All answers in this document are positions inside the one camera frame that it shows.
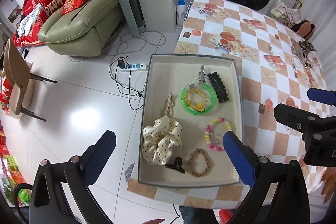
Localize green translucent bangle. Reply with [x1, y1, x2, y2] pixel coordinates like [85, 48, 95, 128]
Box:
[181, 83, 217, 115]

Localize brown slippers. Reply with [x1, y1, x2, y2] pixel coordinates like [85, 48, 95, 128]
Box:
[291, 20, 315, 40]

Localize small black claw clip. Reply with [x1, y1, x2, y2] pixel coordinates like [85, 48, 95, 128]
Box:
[165, 157, 186, 174]

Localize beige wavy hair pin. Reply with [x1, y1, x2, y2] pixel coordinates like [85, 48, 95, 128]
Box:
[163, 93, 174, 117]

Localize brown wooden chair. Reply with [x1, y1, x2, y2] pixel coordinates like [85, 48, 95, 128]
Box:
[3, 39, 57, 122]

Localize right hand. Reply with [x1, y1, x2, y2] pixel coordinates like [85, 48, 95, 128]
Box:
[321, 167, 336, 204]

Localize small silver heart charm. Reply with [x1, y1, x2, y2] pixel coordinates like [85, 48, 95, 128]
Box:
[268, 44, 273, 55]

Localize black bobble hair clip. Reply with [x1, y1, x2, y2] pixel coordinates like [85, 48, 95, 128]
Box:
[207, 72, 229, 103]

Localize yellow flower hair tie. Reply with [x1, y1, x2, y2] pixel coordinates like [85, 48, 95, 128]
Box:
[183, 89, 210, 112]

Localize leopard print hair tie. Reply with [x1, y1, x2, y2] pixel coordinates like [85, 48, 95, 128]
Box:
[297, 40, 317, 57]

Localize cream polka dot scrunchie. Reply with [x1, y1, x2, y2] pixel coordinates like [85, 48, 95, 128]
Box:
[141, 115, 183, 165]

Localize brown braided bracelet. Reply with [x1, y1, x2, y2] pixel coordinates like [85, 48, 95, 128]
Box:
[187, 148, 214, 178]

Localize grey jewelry tray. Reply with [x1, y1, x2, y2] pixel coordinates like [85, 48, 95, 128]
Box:
[137, 54, 244, 188]

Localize white detergent bottle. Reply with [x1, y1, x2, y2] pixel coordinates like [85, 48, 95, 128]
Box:
[176, 0, 186, 28]

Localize black cable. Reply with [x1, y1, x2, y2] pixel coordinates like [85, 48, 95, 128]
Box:
[12, 182, 34, 224]

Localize pastel beaded bracelet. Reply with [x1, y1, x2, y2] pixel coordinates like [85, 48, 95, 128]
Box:
[204, 117, 234, 152]

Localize checkered patterned tablecloth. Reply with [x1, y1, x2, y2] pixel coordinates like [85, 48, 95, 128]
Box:
[127, 0, 330, 209]

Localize green leather sofa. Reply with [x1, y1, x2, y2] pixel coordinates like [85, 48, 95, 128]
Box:
[39, 0, 124, 57]

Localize white power strip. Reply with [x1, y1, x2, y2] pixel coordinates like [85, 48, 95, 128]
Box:
[119, 63, 148, 72]

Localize silver metal hair clip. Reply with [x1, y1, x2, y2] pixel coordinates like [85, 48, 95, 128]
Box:
[198, 64, 206, 85]

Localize beige claw hair clip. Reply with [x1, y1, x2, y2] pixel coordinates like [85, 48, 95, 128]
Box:
[291, 43, 305, 63]

